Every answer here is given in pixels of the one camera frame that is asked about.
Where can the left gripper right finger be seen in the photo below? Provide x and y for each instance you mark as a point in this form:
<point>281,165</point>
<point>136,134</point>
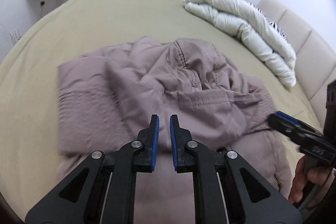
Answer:
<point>227,189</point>

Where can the person's right hand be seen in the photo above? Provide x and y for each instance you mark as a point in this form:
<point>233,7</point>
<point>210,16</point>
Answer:
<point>321,176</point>

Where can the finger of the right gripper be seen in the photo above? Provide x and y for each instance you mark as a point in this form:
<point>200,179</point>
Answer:
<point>291,127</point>

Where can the mauve puffer jacket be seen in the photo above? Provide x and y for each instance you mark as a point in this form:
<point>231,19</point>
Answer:
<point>107,96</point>

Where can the beige padded headboard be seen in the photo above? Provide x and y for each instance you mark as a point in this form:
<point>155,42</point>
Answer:
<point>315,64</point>

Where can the white folded duvet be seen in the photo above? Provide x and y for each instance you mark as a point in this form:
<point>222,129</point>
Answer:
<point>238,19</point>

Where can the zebra striped pillow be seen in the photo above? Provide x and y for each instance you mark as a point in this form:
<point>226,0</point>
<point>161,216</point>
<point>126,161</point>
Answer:
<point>272,23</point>

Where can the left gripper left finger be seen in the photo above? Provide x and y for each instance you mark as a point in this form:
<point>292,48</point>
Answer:
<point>101,189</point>

